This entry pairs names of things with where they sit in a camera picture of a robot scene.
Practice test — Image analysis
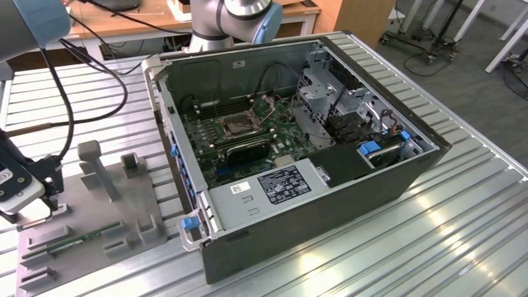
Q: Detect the white table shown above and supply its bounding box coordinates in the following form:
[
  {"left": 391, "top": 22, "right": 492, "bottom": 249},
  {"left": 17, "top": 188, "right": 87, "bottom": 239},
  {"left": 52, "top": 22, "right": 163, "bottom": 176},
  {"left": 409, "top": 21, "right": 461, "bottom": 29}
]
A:
[
  {"left": 395, "top": 0, "right": 487, "bottom": 43},
  {"left": 484, "top": 0, "right": 528, "bottom": 74}
]

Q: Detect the grey plastic parts rack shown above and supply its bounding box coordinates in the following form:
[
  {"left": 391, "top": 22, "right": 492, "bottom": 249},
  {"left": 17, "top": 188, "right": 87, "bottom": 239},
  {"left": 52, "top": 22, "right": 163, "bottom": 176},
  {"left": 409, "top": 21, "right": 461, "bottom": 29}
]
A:
[{"left": 15, "top": 139, "right": 168, "bottom": 293}]

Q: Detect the silver optical bay bracket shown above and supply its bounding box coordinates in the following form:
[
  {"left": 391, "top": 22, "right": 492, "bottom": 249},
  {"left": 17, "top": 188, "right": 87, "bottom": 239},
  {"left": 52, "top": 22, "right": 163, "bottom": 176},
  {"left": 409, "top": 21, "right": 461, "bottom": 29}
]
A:
[{"left": 307, "top": 43, "right": 333, "bottom": 71}]

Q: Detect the silver metal drive cage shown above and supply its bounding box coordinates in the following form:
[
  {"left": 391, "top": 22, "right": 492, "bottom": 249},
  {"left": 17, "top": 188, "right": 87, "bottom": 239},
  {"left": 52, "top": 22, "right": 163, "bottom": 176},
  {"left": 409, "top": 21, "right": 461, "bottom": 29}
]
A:
[{"left": 296, "top": 67, "right": 343, "bottom": 140}]

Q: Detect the black open PC case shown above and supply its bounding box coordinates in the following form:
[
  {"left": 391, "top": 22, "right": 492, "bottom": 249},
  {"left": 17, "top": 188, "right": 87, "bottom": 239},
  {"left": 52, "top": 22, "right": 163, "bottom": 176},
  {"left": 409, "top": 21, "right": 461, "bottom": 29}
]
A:
[{"left": 141, "top": 30, "right": 453, "bottom": 285}]

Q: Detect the CPU socket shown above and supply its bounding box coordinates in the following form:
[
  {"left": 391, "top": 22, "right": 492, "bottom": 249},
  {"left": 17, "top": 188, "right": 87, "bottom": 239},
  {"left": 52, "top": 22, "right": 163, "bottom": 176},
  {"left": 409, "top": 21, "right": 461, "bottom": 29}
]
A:
[{"left": 220, "top": 113, "right": 259, "bottom": 140}]

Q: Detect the black wheeled stand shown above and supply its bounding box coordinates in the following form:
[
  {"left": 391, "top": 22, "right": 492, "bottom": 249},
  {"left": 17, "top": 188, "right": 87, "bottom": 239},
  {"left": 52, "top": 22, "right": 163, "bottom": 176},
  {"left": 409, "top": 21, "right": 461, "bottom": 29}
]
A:
[{"left": 379, "top": 0, "right": 461, "bottom": 64}]

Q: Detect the dark grey rounded object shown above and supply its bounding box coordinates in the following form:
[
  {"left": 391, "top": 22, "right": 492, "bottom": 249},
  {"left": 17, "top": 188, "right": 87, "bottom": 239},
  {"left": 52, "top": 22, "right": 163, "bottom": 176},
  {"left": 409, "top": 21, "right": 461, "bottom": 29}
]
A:
[{"left": 0, "top": 60, "right": 15, "bottom": 82}]

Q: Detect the metal socket cover frame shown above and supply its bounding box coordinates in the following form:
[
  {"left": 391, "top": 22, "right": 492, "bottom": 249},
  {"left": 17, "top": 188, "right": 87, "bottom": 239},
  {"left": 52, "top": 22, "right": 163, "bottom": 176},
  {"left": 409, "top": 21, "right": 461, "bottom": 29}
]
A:
[{"left": 247, "top": 95, "right": 279, "bottom": 121}]

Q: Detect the black plastic shroud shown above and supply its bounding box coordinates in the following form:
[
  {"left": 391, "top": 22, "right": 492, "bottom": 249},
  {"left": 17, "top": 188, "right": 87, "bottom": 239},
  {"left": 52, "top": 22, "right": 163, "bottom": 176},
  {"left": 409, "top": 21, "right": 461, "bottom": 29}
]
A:
[{"left": 307, "top": 144, "right": 376, "bottom": 188}]

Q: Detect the thick black camera cable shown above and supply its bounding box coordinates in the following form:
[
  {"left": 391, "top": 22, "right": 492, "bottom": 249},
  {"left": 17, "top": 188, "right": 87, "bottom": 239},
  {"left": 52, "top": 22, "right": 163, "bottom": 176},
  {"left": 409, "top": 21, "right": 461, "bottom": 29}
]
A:
[{"left": 39, "top": 43, "right": 76, "bottom": 161}]

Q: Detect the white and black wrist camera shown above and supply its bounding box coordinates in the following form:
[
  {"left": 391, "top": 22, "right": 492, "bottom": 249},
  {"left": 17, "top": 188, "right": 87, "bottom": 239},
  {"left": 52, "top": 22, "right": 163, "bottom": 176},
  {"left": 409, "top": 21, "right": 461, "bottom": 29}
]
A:
[{"left": 0, "top": 156, "right": 63, "bottom": 215}]

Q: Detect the wooden cabinet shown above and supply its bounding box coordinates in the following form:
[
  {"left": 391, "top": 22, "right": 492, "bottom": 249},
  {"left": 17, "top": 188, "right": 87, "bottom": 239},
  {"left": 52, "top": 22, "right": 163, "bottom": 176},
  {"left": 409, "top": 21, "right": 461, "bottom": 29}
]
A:
[{"left": 315, "top": 0, "right": 397, "bottom": 50}]

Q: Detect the green RAM stick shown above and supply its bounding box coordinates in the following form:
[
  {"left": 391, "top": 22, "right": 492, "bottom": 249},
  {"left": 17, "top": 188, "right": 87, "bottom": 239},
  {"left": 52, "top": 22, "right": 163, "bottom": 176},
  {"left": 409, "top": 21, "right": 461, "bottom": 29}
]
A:
[{"left": 47, "top": 223, "right": 120, "bottom": 257}]

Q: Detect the black graphics card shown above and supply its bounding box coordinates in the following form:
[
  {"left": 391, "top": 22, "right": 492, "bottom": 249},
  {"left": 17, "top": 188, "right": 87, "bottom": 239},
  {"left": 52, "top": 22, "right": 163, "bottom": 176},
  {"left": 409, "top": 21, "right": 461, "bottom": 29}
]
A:
[{"left": 224, "top": 140, "right": 273, "bottom": 166}]

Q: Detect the silver power supply unit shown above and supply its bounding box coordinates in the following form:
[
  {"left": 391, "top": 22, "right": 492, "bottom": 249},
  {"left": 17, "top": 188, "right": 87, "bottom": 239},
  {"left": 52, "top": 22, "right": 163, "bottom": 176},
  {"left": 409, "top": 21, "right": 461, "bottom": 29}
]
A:
[{"left": 208, "top": 159, "right": 331, "bottom": 231}]

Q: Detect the green motherboard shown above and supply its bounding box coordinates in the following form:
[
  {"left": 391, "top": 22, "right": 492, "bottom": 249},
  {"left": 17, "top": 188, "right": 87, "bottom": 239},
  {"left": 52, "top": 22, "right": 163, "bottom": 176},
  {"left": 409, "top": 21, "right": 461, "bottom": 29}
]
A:
[{"left": 181, "top": 95, "right": 319, "bottom": 189}]

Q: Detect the black RAM slot bank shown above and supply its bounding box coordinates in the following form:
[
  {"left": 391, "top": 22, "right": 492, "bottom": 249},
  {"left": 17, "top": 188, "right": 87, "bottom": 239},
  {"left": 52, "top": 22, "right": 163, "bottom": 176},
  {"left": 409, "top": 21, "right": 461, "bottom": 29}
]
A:
[
  {"left": 192, "top": 95, "right": 253, "bottom": 121},
  {"left": 209, "top": 136, "right": 272, "bottom": 151}
]

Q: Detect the dark round monitor base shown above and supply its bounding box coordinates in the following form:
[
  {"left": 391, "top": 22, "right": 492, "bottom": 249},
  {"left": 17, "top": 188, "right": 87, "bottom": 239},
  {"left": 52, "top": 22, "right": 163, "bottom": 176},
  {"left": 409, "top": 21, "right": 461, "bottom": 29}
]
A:
[{"left": 92, "top": 0, "right": 141, "bottom": 11}]

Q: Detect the black looped cable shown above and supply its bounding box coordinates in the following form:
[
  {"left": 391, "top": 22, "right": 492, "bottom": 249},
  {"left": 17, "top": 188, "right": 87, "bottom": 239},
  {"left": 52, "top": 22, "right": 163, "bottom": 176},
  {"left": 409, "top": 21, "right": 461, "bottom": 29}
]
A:
[{"left": 252, "top": 62, "right": 289, "bottom": 97}]

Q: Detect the silver square CPU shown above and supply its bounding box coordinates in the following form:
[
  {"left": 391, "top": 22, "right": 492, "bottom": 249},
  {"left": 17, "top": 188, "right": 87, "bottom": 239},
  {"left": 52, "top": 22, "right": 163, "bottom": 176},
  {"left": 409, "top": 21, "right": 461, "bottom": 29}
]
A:
[{"left": 16, "top": 215, "right": 47, "bottom": 229}]

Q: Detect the hard disk in blue carrier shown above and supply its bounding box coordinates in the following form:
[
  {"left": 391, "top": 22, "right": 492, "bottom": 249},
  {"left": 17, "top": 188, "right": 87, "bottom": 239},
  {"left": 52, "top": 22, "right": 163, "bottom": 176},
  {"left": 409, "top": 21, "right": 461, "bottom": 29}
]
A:
[{"left": 356, "top": 140, "right": 404, "bottom": 170}]

